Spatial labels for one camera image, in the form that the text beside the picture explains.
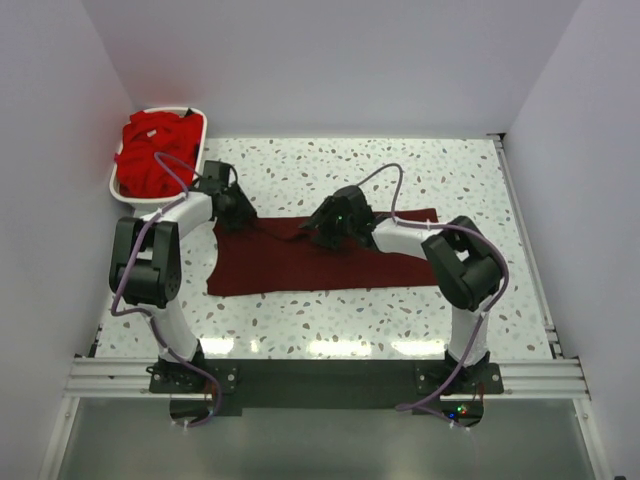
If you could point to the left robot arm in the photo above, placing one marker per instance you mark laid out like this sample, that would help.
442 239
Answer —
146 267

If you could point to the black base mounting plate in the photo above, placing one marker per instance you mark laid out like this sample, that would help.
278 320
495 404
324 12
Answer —
227 387

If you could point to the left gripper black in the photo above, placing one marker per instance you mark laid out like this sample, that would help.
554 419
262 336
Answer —
239 211

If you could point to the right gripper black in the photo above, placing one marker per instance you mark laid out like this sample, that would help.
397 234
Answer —
325 220

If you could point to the bright red t shirt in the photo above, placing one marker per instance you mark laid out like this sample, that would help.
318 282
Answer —
157 155

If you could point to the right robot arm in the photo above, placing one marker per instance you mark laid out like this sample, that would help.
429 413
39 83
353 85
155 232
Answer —
470 272

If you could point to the dark red t shirt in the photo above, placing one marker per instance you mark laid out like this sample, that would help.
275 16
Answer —
276 255

